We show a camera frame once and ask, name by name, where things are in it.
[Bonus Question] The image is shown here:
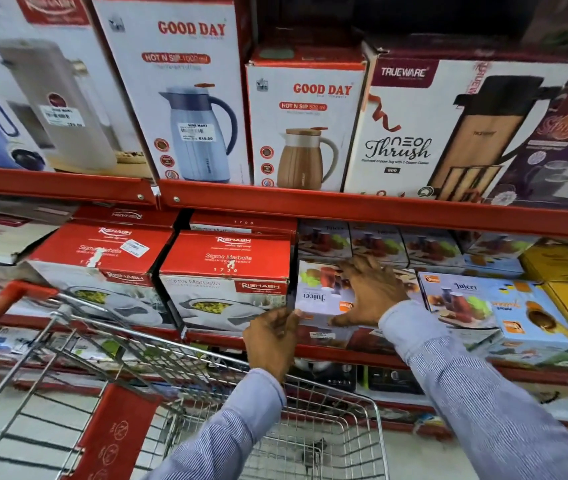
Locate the white box blue jug picture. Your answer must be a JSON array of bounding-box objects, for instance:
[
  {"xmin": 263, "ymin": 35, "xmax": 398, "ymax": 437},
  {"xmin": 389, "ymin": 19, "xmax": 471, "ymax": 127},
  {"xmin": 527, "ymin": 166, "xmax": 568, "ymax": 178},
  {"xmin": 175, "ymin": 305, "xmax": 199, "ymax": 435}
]
[{"xmin": 90, "ymin": 0, "xmax": 253, "ymax": 186}]

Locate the blue yellow printed box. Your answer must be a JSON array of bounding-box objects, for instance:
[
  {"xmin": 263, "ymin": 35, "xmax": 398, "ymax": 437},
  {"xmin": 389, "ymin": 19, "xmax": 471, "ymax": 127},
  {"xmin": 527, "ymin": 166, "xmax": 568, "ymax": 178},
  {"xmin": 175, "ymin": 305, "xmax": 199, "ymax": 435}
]
[{"xmin": 469, "ymin": 279, "xmax": 568, "ymax": 368}]

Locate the white box steel flask picture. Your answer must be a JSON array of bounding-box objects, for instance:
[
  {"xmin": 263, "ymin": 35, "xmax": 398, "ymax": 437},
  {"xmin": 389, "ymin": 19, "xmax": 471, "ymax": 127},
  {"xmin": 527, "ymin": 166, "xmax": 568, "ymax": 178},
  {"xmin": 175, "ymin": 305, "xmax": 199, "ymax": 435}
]
[{"xmin": 0, "ymin": 0, "xmax": 154, "ymax": 179}]

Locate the metal shopping cart red handle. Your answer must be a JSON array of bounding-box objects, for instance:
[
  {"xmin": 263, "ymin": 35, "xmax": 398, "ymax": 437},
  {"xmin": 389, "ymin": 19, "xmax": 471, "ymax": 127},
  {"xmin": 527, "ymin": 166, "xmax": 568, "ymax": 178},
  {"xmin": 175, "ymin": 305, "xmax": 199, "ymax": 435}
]
[{"xmin": 0, "ymin": 280, "xmax": 390, "ymax": 480}]

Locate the white box copper jug picture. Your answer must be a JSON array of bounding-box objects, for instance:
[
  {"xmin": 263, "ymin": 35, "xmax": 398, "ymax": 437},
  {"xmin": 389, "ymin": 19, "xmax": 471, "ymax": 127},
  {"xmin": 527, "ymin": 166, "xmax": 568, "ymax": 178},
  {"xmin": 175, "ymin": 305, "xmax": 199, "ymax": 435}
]
[{"xmin": 343, "ymin": 41, "xmax": 568, "ymax": 202}]

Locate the red white casserole box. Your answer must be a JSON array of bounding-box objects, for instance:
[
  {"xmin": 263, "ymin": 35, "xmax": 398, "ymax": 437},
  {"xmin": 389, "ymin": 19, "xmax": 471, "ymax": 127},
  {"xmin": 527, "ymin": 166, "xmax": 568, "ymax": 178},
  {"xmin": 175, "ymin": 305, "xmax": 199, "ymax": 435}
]
[
  {"xmin": 188, "ymin": 210, "xmax": 298, "ymax": 236},
  {"xmin": 72, "ymin": 204, "xmax": 181, "ymax": 229},
  {"xmin": 26, "ymin": 222, "xmax": 176, "ymax": 329},
  {"xmin": 158, "ymin": 230, "xmax": 293, "ymax": 332}
]

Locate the person's left hand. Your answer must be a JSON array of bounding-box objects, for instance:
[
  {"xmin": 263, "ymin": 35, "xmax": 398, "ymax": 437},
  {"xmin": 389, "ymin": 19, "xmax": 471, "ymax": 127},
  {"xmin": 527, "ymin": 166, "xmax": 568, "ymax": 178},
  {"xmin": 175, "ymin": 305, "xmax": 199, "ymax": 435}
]
[{"xmin": 242, "ymin": 308, "xmax": 305, "ymax": 384}]

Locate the white flat box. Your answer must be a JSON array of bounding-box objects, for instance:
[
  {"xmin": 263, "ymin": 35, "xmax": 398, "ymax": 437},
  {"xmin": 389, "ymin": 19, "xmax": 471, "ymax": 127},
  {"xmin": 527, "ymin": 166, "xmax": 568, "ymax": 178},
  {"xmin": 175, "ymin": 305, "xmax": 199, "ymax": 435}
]
[{"xmin": 0, "ymin": 197, "xmax": 81, "ymax": 266}]

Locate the dark purple printed box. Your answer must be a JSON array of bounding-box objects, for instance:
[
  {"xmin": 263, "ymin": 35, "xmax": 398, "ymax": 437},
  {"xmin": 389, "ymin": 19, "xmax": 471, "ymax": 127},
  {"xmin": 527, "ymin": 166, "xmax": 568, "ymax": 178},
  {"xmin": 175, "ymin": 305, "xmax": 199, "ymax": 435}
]
[{"xmin": 485, "ymin": 60, "xmax": 568, "ymax": 211}]

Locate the person's right forearm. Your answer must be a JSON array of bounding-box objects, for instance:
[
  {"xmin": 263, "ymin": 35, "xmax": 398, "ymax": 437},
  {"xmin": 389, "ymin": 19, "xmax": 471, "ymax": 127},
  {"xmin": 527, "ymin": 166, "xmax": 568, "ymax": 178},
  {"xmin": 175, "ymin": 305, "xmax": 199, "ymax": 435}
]
[{"xmin": 378, "ymin": 300, "xmax": 568, "ymax": 480}]

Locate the person's left forearm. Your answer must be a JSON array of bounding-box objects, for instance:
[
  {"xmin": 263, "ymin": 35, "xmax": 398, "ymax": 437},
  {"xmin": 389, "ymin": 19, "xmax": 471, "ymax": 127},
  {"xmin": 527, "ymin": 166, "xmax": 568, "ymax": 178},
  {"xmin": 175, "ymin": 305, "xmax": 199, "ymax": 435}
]
[{"xmin": 141, "ymin": 369, "xmax": 288, "ymax": 480}]

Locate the white juicer box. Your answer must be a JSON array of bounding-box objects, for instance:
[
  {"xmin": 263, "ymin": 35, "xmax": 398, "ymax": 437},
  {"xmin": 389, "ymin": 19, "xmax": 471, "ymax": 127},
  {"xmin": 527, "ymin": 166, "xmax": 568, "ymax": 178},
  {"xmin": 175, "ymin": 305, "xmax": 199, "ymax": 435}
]
[
  {"xmin": 295, "ymin": 260, "xmax": 423, "ymax": 353},
  {"xmin": 418, "ymin": 272, "xmax": 508, "ymax": 330},
  {"xmin": 350, "ymin": 223, "xmax": 409, "ymax": 266},
  {"xmin": 455, "ymin": 232, "xmax": 540, "ymax": 274},
  {"xmin": 400, "ymin": 226, "xmax": 465, "ymax": 269},
  {"xmin": 297, "ymin": 219, "xmax": 353, "ymax": 261}
]

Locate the black appliance box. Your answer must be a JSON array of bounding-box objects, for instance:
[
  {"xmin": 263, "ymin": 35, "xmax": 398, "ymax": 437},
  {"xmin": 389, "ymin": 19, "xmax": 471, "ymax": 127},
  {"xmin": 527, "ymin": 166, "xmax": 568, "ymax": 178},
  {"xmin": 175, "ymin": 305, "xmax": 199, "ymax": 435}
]
[{"xmin": 359, "ymin": 365, "xmax": 427, "ymax": 396}]

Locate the red metal shelf beam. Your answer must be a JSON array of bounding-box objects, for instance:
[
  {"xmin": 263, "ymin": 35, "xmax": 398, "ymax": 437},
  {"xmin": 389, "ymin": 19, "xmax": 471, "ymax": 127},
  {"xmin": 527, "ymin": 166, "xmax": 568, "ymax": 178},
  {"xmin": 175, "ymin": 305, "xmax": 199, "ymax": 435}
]
[
  {"xmin": 0, "ymin": 166, "xmax": 568, "ymax": 241},
  {"xmin": 0, "ymin": 309, "xmax": 568, "ymax": 393}
]

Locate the white box brown jug picture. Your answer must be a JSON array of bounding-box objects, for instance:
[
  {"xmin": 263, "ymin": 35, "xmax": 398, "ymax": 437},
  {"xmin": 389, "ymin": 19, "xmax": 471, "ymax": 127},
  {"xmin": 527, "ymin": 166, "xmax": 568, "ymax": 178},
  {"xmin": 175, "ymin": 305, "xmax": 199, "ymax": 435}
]
[{"xmin": 245, "ymin": 46, "xmax": 368, "ymax": 192}]

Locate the person's right hand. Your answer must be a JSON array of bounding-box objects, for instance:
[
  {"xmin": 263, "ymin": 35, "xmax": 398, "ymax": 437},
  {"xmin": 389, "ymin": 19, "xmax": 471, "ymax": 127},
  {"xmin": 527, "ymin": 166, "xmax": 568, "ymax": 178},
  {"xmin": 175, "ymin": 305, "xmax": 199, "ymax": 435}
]
[{"xmin": 330, "ymin": 255, "xmax": 411, "ymax": 328}]

